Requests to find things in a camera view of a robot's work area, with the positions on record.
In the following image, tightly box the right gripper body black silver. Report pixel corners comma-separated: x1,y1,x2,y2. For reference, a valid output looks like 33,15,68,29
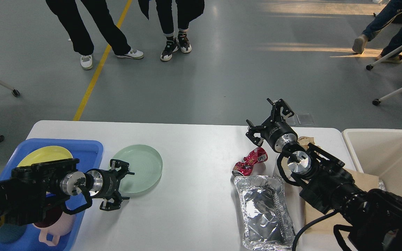
262,121,298,153

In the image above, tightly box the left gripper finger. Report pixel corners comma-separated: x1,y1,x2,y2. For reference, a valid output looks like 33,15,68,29
110,159,135,177
99,196,130,211

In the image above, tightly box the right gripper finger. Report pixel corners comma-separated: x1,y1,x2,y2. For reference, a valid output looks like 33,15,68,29
246,120,266,147
267,98,295,123

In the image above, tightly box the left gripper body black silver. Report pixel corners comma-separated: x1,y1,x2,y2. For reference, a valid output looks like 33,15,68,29
86,169,118,200

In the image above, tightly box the pink mug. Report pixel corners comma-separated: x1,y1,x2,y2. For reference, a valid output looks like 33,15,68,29
32,206,76,246

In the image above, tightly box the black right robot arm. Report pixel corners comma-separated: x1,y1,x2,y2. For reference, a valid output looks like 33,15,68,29
246,99,402,251

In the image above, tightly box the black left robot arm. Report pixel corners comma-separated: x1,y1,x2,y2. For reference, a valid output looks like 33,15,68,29
0,158,133,226

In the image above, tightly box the blue plastic tray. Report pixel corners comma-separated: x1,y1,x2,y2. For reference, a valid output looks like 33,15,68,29
0,138,104,251

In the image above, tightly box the crumpled brown paper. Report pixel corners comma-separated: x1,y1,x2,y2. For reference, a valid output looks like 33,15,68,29
297,136,315,151

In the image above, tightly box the green plate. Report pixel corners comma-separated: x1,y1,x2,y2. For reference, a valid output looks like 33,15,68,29
112,144,163,194

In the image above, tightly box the crushed red can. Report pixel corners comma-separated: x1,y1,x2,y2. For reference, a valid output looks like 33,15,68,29
231,147,268,177

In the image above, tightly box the yellow plate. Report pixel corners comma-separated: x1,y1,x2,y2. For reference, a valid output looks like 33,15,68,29
17,146,73,167

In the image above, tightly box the aluminium foil tray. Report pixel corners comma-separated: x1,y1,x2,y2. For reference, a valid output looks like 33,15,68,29
233,175,296,251

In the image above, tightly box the teal yellow cup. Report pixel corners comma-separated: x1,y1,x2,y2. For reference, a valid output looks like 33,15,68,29
0,216,27,244

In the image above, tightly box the beige plastic bin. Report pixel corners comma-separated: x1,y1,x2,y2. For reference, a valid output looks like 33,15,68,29
342,129,402,197

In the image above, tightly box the person in black coat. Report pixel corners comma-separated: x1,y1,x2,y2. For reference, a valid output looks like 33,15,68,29
155,0,205,62

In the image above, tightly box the person in blue jeans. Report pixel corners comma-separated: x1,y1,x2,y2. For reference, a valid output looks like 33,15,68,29
351,0,402,60

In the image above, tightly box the person in grey sweater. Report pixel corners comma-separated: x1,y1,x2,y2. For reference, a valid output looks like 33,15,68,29
45,0,144,70

